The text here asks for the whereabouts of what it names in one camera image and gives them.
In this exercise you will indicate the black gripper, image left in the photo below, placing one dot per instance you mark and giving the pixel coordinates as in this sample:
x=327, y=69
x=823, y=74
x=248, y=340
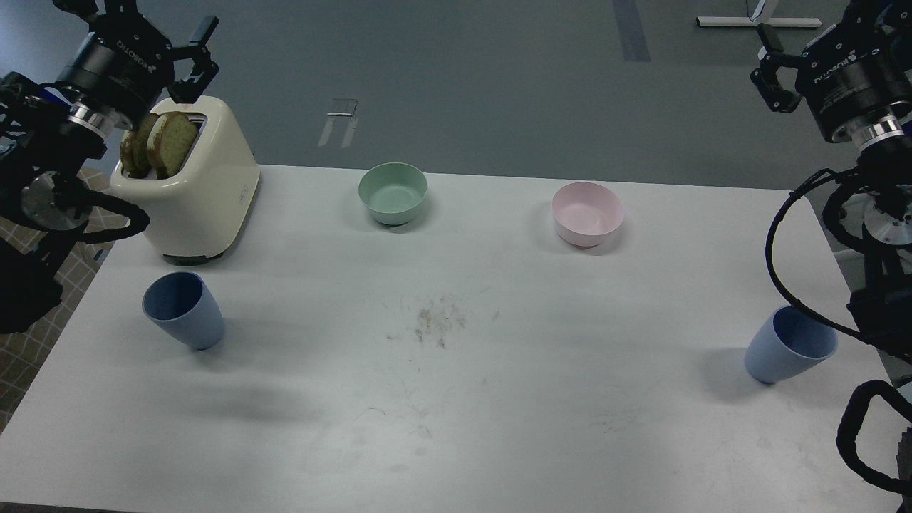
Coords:
x=120, y=67

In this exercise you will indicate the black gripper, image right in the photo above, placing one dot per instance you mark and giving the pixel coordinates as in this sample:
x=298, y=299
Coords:
x=855, y=69

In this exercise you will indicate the dark blue cup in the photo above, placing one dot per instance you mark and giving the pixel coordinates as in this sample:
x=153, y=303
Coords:
x=181, y=304

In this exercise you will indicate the light blue cup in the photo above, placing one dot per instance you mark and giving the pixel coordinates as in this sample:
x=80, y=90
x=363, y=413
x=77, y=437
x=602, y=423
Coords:
x=788, y=344

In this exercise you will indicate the white desk leg base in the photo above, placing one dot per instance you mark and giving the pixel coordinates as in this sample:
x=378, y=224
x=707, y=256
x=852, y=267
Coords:
x=760, y=14

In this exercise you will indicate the toast slice inner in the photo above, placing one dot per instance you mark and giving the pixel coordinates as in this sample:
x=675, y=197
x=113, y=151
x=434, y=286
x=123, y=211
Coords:
x=170, y=141

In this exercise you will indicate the toast slice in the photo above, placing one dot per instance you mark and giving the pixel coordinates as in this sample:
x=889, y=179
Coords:
x=133, y=149
x=170, y=141

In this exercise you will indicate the toast slice outer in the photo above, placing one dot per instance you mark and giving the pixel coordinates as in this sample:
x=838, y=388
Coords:
x=133, y=149

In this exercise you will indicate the cream toaster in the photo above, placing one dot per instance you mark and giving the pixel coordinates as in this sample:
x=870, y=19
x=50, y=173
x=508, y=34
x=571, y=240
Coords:
x=197, y=215

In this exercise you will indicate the green bowl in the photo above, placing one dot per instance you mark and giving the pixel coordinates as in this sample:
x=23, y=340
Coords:
x=393, y=193

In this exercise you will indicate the pink bowl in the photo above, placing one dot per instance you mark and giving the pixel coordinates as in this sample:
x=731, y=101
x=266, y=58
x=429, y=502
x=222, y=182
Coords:
x=586, y=214

